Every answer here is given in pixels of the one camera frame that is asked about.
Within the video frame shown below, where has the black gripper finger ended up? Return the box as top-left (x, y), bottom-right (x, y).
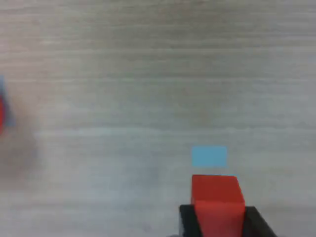
top-left (179, 204), bottom-right (204, 237)
top-left (240, 206), bottom-right (278, 237)

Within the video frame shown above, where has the red cube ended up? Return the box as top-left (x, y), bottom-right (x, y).
top-left (191, 174), bottom-right (246, 237)

